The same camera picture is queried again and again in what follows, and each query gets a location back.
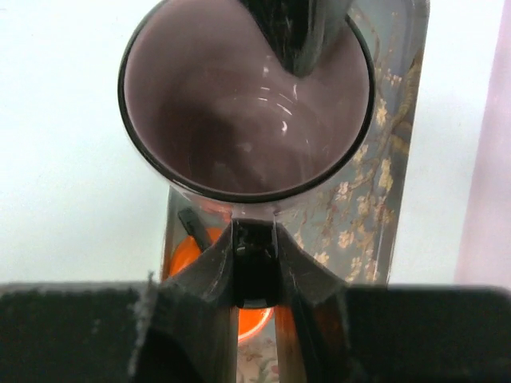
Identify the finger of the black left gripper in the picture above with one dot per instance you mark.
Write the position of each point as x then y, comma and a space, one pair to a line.
299, 31

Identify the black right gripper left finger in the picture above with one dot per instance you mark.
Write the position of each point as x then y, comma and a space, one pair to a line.
208, 282

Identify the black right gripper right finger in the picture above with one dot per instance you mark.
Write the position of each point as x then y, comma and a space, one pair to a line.
303, 278

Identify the lilac mug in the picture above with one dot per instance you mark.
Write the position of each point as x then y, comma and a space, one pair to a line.
206, 102

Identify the floral patterned serving tray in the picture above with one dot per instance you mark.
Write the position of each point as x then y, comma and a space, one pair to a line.
350, 224

